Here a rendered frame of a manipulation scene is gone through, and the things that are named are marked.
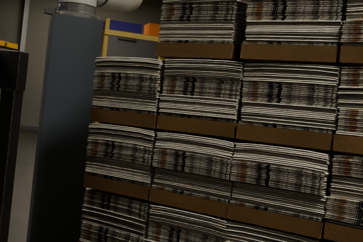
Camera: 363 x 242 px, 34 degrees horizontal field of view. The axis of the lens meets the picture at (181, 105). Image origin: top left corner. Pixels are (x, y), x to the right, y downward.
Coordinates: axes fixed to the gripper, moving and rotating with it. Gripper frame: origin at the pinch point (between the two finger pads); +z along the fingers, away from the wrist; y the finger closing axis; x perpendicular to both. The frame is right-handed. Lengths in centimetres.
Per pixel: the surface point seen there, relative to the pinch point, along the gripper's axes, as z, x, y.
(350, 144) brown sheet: 31, -69, -19
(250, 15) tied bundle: -1.8, -35.5, -18.3
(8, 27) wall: -74, 831, 560
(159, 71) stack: 16.4, -5.0, -18.5
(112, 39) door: -80, 703, 719
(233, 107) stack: 25.1, -33.6, -18.7
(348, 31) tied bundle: 2, -65, -19
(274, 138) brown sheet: 32, -48, -19
